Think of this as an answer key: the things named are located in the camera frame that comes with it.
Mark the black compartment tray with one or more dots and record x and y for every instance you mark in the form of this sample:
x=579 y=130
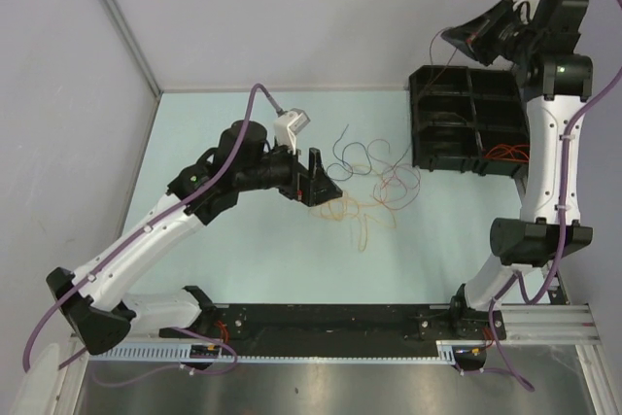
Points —
x=468 y=120

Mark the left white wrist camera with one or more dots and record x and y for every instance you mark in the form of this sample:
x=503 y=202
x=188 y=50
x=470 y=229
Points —
x=287 y=127

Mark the white slotted cable duct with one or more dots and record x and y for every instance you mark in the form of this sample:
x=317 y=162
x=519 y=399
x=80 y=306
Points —
x=189 y=351

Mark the aluminium frame rail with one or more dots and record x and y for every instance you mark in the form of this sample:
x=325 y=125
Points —
x=544 y=325

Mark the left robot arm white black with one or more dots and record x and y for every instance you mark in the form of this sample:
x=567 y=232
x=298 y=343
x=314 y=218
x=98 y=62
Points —
x=95 y=298

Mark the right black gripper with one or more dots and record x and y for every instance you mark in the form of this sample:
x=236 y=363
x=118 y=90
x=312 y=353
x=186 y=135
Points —
x=474 y=36

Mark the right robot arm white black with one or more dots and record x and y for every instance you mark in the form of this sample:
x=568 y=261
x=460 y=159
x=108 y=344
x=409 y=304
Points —
x=539 y=37

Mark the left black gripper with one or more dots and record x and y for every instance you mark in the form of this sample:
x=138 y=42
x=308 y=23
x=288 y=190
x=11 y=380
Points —
x=311 y=186

